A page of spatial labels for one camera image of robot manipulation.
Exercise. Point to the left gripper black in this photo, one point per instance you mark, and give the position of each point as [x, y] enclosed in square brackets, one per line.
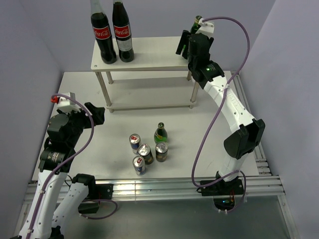
[97, 113]

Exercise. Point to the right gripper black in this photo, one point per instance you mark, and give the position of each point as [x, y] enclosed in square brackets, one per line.
[184, 41]

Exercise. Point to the green glass bottle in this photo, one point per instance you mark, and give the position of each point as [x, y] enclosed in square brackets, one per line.
[195, 27]
[160, 134]

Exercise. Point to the blue silver energy drink can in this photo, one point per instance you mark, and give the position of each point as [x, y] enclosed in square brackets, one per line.
[135, 141]

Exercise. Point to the black yellow tonic can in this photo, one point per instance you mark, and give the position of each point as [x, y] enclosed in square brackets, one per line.
[145, 151]
[161, 149]

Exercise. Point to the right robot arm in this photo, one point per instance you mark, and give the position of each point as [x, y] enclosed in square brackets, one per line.
[246, 131]

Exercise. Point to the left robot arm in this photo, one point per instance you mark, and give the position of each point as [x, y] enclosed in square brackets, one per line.
[48, 219]

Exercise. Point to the white two-tier shelf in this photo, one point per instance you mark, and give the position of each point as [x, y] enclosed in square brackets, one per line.
[149, 69]

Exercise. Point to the right cola bottle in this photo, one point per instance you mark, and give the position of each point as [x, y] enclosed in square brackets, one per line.
[122, 30]

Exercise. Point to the cola bottle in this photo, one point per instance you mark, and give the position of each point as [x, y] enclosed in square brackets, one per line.
[102, 32]
[122, 30]

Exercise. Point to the left cola bottle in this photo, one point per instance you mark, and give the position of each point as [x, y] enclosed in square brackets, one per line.
[102, 32]

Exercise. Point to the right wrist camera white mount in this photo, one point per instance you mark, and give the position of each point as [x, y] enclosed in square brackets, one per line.
[206, 28]

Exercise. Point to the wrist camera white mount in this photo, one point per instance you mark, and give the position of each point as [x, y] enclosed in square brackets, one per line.
[206, 28]
[64, 104]

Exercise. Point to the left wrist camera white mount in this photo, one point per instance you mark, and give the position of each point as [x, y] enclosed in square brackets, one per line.
[64, 104]

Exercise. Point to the aluminium rail frame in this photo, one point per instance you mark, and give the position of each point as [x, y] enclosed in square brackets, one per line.
[108, 156]

